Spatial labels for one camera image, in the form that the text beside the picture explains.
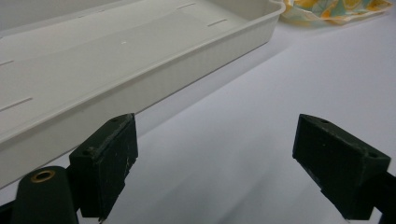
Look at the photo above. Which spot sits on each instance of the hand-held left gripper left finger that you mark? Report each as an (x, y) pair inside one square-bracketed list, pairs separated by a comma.
[(104, 168)]

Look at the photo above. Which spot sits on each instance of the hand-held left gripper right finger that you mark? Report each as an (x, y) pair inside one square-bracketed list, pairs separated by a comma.
[(339, 168)]

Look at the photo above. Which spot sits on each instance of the white plastic tray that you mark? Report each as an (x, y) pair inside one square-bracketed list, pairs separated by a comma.
[(93, 62)]

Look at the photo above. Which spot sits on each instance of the orange and green patterned bag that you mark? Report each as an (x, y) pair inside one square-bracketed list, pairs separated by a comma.
[(330, 11)]

